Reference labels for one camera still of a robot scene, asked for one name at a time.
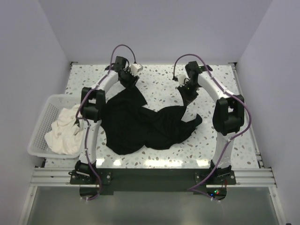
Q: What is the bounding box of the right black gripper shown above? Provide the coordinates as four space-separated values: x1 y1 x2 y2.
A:
177 82 201 107

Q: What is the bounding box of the black t shirt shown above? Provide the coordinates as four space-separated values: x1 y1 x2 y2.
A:
101 87 203 155

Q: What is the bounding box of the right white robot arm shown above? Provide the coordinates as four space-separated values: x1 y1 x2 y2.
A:
172 61 245 184

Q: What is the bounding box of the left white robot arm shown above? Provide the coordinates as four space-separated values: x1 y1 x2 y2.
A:
72 56 143 187

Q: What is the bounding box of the white t shirt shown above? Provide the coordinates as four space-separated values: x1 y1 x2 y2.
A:
45 104 83 155

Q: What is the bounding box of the white plastic laundry basket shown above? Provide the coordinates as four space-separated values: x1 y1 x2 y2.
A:
27 94 80 159

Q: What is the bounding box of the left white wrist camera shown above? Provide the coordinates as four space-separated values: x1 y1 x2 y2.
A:
130 63 143 76

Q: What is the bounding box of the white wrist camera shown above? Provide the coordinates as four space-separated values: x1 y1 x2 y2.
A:
130 63 143 76
177 74 188 86

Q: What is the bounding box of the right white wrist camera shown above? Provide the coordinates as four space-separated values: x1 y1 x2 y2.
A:
177 74 188 86

